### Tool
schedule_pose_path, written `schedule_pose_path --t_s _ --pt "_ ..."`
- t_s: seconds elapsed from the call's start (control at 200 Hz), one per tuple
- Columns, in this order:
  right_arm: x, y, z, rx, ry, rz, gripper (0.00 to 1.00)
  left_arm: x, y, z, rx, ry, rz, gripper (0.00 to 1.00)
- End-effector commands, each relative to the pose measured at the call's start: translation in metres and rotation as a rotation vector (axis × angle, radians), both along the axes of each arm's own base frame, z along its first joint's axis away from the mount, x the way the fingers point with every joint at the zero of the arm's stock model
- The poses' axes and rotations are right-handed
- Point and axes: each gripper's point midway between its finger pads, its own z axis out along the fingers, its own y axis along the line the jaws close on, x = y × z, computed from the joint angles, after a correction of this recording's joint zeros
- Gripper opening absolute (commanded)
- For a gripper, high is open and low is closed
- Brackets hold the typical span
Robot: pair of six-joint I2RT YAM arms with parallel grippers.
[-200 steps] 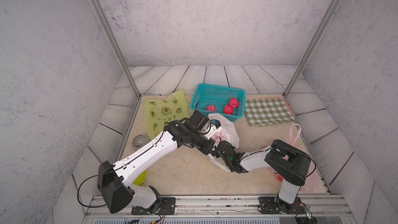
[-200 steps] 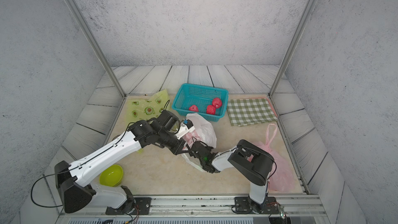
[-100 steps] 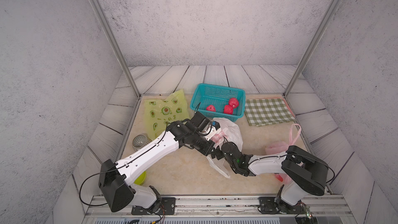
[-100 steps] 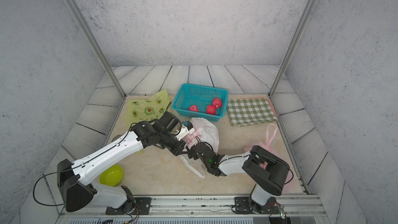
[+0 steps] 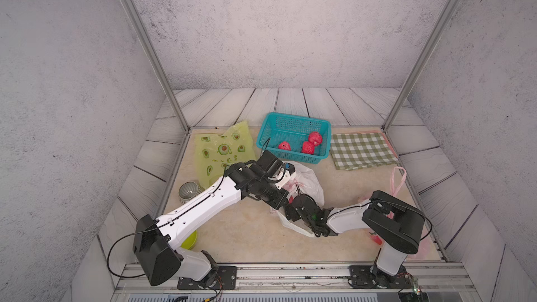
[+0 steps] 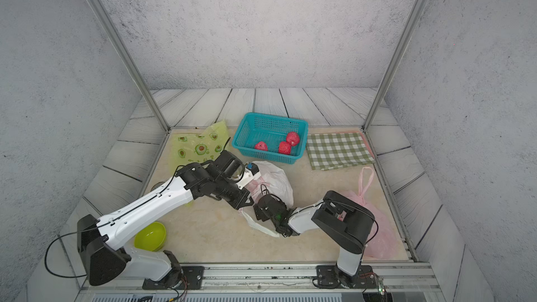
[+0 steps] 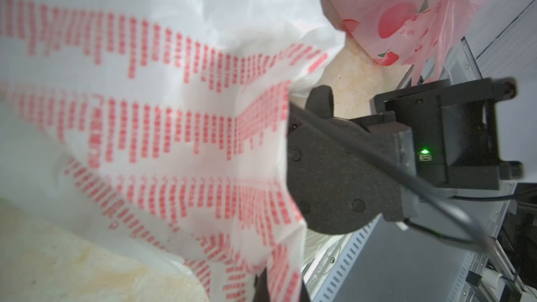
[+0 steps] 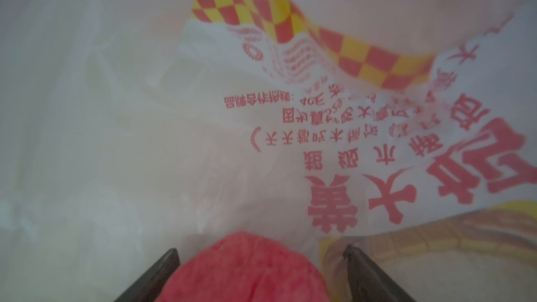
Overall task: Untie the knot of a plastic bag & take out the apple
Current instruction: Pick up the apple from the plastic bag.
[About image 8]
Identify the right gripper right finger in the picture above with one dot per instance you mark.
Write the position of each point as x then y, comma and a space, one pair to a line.
368, 282

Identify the white plastic bag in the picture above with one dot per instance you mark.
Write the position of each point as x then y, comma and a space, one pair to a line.
406, 128

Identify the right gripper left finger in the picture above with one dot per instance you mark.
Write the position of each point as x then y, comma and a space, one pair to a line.
148, 287

